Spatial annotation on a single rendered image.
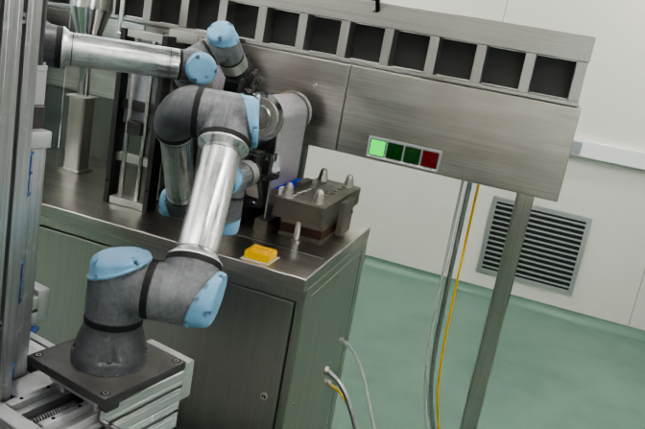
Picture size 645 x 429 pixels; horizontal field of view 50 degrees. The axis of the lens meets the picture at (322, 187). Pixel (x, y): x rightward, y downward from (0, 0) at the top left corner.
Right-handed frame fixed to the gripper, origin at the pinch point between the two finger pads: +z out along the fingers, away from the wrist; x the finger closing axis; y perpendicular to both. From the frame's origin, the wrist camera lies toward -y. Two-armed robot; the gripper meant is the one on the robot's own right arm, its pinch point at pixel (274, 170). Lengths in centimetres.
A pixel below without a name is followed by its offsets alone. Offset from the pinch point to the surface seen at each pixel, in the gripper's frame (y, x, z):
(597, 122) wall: 17, -103, 263
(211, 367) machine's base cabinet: -54, -2, -29
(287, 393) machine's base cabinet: -54, -26, -29
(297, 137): 8.9, -0.2, 15.0
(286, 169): -1.1, -0.3, 10.0
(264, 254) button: -16.7, -12.3, -29.2
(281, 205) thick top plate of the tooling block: -8.6, -6.7, -6.5
